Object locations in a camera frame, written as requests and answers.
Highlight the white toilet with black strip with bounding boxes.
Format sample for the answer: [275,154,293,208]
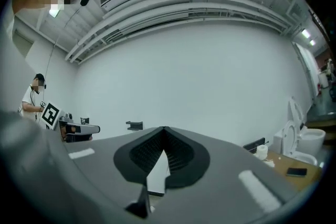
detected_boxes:
[288,96,327,159]

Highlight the thin head camera cable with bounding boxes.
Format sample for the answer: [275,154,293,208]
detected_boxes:
[46,5,85,77]

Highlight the dark low platform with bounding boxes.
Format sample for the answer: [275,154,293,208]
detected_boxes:
[306,110,336,130]

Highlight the black smartphone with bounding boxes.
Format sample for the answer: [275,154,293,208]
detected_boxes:
[286,167,308,178]

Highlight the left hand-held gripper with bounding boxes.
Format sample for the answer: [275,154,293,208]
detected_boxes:
[40,101,101,143]

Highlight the large brown cardboard box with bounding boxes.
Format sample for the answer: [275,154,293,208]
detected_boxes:
[243,149,324,192]

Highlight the white toilet with square tank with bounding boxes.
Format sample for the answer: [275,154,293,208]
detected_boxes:
[272,119,319,166]

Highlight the white toilet paper roll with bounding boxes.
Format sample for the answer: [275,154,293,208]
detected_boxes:
[256,144,269,160]

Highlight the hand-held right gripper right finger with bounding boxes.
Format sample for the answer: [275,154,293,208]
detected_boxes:
[151,126,297,224]

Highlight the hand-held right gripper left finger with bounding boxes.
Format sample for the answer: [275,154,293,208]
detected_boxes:
[64,126,165,224]

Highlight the black tray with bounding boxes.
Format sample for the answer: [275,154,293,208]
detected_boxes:
[243,137,266,153]

